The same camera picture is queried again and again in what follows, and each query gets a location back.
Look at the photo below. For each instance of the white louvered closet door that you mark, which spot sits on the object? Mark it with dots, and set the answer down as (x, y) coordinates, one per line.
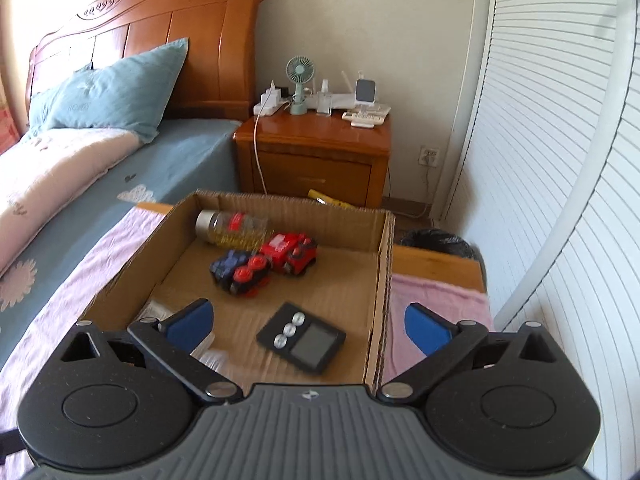
(590, 235)
(525, 85)

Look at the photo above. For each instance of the black trash bin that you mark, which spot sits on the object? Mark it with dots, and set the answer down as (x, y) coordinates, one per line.
(440, 245)

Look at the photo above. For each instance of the white wall outlet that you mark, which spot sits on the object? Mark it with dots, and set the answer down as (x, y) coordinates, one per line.
(429, 155)

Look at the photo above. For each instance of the bed with blue sheet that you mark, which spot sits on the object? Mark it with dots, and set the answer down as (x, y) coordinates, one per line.
(175, 160)

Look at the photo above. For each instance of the wooden nightstand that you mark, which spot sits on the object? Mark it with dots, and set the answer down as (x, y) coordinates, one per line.
(310, 160)

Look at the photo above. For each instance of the white power strip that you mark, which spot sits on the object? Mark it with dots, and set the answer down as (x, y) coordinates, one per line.
(270, 107)

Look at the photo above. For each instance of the blue pillow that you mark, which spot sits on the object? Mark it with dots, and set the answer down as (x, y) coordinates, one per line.
(115, 90)

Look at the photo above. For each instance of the yellow packet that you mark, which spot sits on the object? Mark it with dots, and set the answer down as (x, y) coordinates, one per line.
(327, 199)

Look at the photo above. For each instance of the pink cloth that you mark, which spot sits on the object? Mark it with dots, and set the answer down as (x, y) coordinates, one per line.
(60, 285)

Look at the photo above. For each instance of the green desk fan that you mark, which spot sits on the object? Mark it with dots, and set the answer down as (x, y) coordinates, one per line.
(299, 70)

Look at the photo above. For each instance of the white device on stand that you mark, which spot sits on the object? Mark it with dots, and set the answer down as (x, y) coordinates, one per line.
(366, 92)

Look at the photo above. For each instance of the small clear bottle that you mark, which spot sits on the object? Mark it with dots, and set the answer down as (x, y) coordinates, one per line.
(325, 97)

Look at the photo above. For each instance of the red toy train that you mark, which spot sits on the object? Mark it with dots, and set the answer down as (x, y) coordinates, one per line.
(290, 255)

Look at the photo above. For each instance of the white remote controls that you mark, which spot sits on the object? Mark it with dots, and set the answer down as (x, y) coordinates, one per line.
(367, 117)

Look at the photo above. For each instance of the wooden headboard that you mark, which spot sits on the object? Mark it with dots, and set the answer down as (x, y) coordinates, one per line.
(200, 35)

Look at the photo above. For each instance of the brown cardboard box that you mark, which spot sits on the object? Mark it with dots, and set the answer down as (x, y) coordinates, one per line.
(330, 280)

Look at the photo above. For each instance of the pink floral quilt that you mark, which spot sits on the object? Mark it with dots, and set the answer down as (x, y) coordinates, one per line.
(50, 175)

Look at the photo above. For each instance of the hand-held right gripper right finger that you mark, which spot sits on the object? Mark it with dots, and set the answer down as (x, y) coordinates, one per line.
(425, 325)

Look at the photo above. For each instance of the red patterned cloth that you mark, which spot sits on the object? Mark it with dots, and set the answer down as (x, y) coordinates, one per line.
(7, 130)

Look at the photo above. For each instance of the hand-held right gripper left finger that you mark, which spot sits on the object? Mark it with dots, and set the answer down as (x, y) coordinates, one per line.
(192, 322)

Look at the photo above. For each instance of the long white flat device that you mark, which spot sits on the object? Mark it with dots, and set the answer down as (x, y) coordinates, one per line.
(342, 102)

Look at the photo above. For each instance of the black digital timer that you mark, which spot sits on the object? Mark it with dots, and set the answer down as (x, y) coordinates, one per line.
(305, 340)

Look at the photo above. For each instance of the clear capsule bottle silver cap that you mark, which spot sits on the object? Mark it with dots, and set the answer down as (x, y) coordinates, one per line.
(232, 227)

